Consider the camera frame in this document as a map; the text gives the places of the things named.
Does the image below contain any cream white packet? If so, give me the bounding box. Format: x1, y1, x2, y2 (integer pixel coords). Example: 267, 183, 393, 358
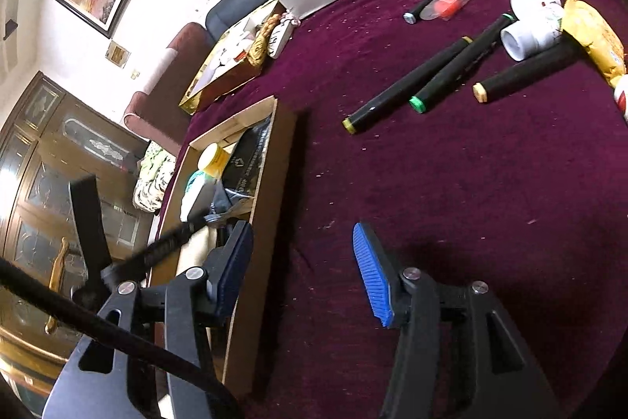
175, 223, 223, 285

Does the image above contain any black cable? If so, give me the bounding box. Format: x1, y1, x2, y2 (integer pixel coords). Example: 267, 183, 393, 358
0, 256, 243, 419

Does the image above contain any brown chair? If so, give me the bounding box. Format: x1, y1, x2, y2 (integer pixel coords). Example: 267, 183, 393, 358
122, 22, 217, 155

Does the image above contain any yellow snack bag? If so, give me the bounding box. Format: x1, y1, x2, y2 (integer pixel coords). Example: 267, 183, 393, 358
559, 0, 628, 87

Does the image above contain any beige cap black marker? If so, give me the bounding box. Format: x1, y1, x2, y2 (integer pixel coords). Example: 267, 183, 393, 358
472, 40, 582, 104

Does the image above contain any green cap black marker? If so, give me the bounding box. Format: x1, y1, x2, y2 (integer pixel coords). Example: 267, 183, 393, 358
409, 13, 516, 114

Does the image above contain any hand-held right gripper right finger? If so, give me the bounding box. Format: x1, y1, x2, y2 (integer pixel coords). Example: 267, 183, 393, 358
352, 223, 565, 419

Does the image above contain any yellow cap black marker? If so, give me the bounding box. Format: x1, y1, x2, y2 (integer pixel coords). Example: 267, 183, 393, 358
342, 36, 473, 135

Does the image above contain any white plastic bottle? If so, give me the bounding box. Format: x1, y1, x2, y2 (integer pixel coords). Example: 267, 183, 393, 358
500, 13, 563, 61
510, 0, 563, 23

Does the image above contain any floral cloth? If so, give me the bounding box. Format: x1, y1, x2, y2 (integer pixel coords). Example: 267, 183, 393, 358
133, 141, 176, 214

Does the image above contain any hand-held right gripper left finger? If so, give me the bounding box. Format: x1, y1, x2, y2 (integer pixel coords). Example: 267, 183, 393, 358
43, 221, 255, 419

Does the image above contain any gold door handle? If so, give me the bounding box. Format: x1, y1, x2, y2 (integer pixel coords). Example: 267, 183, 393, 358
46, 237, 68, 334

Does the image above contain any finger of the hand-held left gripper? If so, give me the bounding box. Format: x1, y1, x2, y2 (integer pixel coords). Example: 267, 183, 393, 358
100, 213, 209, 288
69, 175, 113, 282

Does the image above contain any glass door wooden cabinet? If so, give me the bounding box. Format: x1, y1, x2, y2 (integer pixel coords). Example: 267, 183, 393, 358
0, 70, 150, 381

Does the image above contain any cardboard box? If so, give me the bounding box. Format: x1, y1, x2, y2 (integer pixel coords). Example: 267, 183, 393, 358
147, 95, 298, 400

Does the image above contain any gold brown gift box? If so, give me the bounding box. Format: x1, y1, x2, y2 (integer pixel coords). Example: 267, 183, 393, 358
178, 0, 295, 115

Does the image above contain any white patterned pouch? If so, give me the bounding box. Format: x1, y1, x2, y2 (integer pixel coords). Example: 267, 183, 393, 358
266, 17, 301, 59

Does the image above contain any teal white bottle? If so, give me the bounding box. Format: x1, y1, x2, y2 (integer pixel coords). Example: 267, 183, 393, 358
181, 171, 217, 223

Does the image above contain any red white packet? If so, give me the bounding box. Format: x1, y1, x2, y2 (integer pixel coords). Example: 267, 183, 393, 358
613, 74, 628, 121

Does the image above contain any yellow lid jar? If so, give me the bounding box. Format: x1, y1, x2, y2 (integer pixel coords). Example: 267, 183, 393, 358
197, 143, 234, 180

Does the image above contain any small gold wall picture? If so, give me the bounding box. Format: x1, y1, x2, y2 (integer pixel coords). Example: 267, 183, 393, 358
106, 39, 131, 67

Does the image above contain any black plastic bag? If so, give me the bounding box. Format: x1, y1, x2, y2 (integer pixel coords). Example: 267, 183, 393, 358
216, 117, 274, 204

